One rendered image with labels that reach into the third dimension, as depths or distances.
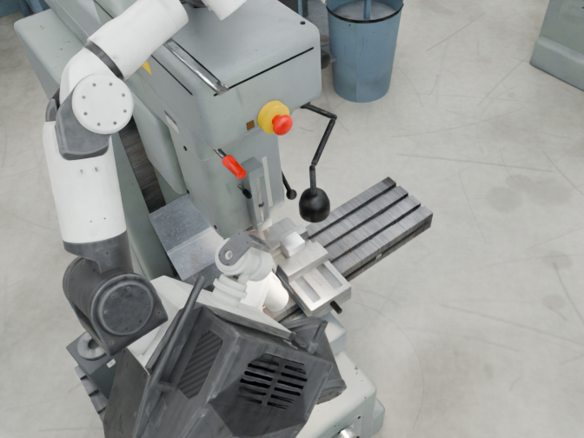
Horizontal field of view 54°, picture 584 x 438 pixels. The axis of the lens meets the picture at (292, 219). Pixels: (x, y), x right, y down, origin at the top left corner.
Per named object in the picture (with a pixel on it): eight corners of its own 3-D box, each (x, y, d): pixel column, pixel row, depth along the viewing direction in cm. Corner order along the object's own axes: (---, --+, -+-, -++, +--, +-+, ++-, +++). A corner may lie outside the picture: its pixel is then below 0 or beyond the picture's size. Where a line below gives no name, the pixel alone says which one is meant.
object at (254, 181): (272, 225, 144) (263, 164, 128) (259, 233, 143) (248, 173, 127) (263, 215, 146) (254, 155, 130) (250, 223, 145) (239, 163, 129)
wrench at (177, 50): (235, 89, 91) (234, 84, 90) (214, 99, 89) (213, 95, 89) (162, 26, 104) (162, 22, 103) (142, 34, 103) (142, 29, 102)
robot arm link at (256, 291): (269, 270, 138) (249, 322, 134) (286, 285, 145) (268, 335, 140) (248, 267, 142) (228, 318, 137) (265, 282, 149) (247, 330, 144)
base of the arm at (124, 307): (134, 376, 82) (187, 314, 85) (67, 328, 75) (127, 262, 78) (99, 339, 94) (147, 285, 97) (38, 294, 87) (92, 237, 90)
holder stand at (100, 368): (172, 351, 172) (155, 316, 156) (111, 404, 162) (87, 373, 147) (148, 328, 177) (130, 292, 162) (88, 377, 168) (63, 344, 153)
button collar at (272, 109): (290, 125, 108) (288, 100, 104) (264, 139, 106) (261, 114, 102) (284, 120, 110) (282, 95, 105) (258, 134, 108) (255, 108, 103)
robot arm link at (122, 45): (132, -4, 85) (30, 82, 81) (153, -12, 77) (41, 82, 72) (177, 56, 90) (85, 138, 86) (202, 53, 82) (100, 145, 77)
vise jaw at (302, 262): (328, 260, 181) (328, 252, 178) (288, 283, 176) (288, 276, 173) (317, 248, 184) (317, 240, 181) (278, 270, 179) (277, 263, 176)
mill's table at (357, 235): (431, 227, 206) (434, 212, 200) (114, 440, 163) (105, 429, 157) (387, 190, 219) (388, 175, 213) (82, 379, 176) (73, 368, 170)
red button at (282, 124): (295, 131, 106) (294, 115, 103) (278, 141, 104) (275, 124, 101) (285, 122, 108) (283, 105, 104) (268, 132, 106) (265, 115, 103)
